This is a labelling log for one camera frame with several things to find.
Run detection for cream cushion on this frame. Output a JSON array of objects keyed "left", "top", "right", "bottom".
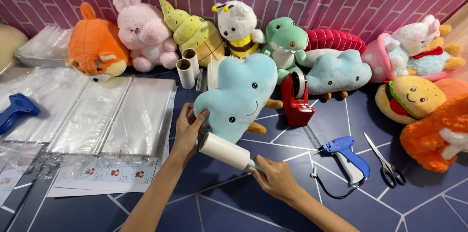
[{"left": 0, "top": 23, "right": 29, "bottom": 76}]

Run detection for pile of clear plastic bags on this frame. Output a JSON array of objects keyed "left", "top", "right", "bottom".
[
  {"left": 47, "top": 76, "right": 133, "bottom": 155},
  {"left": 100, "top": 77, "right": 177, "bottom": 157},
  {"left": 0, "top": 67, "right": 89, "bottom": 144}
]

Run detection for burger plush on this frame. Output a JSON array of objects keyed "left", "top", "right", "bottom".
[{"left": 374, "top": 75, "right": 468, "bottom": 125}]

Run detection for red sushi plush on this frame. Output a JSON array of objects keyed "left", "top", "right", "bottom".
[{"left": 296, "top": 29, "right": 366, "bottom": 69}]

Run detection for small blue cloud plush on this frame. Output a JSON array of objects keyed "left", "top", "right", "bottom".
[{"left": 305, "top": 49, "right": 373, "bottom": 100}]

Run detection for white bee bear plush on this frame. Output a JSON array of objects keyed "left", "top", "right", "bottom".
[{"left": 212, "top": 0, "right": 266, "bottom": 59}]

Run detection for person's left hand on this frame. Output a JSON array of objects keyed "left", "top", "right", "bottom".
[{"left": 171, "top": 102, "right": 210, "bottom": 160}]

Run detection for green dinosaur plush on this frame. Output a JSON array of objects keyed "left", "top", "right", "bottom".
[{"left": 261, "top": 16, "right": 310, "bottom": 85}]

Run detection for white lint roller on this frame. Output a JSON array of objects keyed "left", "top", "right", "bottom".
[{"left": 198, "top": 132, "right": 264, "bottom": 173}]

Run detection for orange fox plush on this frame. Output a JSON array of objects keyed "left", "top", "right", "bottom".
[{"left": 65, "top": 2, "right": 133, "bottom": 84}]

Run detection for rabbit plush in pink cup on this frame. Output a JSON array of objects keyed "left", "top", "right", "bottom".
[{"left": 361, "top": 14, "right": 467, "bottom": 84}]

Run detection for person's right hand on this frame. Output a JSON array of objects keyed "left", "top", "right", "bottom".
[{"left": 248, "top": 155, "right": 305, "bottom": 205}]

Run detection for bundle of white tag pins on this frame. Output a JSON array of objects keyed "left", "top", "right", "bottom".
[{"left": 206, "top": 55, "right": 234, "bottom": 91}]

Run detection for black wrist strap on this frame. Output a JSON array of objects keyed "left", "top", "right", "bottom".
[{"left": 310, "top": 166, "right": 368, "bottom": 200}]

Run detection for orange fuzzy plush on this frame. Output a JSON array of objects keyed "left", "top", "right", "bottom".
[{"left": 399, "top": 93, "right": 468, "bottom": 174}]

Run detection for black handled scissors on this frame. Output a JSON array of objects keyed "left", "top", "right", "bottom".
[{"left": 363, "top": 131, "right": 407, "bottom": 189}]

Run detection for stack of printed sticker sheets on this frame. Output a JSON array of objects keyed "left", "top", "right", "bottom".
[{"left": 47, "top": 85, "right": 178, "bottom": 198}]

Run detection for large blue cloud plush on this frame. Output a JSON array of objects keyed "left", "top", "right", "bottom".
[{"left": 193, "top": 53, "right": 284, "bottom": 144}]

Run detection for red tape dispenser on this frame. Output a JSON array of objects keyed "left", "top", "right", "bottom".
[{"left": 280, "top": 68, "right": 316, "bottom": 127}]

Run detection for yellow ice cream cone plush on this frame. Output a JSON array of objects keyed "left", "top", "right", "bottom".
[{"left": 158, "top": 0, "right": 226, "bottom": 68}]

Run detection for blue tagging gun white handle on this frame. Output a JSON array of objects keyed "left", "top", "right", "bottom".
[{"left": 313, "top": 136, "right": 371, "bottom": 186}]

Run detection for cardboard tube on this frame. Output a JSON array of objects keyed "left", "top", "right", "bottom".
[
  {"left": 176, "top": 58, "right": 196, "bottom": 90},
  {"left": 181, "top": 48, "right": 201, "bottom": 79}
]

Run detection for clear wrap with sticker sheets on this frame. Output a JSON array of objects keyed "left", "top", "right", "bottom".
[{"left": 0, "top": 141, "right": 61, "bottom": 209}]

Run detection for tray of clear plastic bags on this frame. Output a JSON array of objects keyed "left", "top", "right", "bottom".
[{"left": 15, "top": 25, "right": 74, "bottom": 68}]

